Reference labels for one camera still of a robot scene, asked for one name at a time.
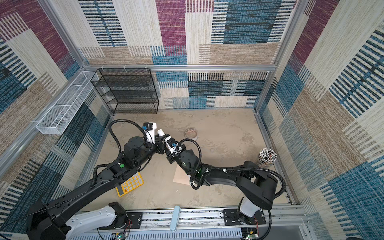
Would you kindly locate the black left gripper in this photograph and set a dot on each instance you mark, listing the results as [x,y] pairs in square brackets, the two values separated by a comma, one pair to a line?
[159,145]

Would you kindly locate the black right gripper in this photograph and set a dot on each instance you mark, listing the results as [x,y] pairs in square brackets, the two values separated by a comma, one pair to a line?
[170,158]

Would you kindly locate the pink envelope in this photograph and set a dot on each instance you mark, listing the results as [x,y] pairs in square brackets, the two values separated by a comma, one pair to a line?
[181,177]

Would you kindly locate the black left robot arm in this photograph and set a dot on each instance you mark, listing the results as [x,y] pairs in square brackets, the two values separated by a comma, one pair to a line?
[60,219]

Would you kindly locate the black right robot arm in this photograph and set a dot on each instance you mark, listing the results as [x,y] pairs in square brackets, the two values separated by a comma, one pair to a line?
[259,185]

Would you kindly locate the white tape roll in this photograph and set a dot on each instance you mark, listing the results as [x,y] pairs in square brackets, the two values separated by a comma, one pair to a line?
[191,133]

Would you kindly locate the yellow calculator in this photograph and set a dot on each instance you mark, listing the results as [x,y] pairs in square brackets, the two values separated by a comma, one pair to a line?
[131,184]

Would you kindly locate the black mesh shelf rack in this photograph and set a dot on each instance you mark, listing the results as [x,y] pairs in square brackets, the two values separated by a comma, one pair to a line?
[125,91]

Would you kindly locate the pencil holder with pencils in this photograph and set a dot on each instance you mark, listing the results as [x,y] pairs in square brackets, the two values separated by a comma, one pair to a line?
[267,157]

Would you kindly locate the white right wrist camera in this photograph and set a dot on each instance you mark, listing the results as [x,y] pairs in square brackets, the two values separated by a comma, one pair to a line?
[172,145]

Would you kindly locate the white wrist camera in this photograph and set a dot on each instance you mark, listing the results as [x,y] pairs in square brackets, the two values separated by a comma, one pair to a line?
[150,130]
[172,145]

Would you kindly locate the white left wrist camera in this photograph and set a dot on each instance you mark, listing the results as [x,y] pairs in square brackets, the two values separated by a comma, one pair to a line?
[150,130]

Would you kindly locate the light blue handle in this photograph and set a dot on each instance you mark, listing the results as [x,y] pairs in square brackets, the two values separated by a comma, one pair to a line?
[175,218]

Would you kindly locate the white wire basket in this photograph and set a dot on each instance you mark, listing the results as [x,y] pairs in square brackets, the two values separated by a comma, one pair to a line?
[59,116]

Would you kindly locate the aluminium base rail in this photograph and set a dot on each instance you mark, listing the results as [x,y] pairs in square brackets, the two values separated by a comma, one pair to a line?
[289,222]

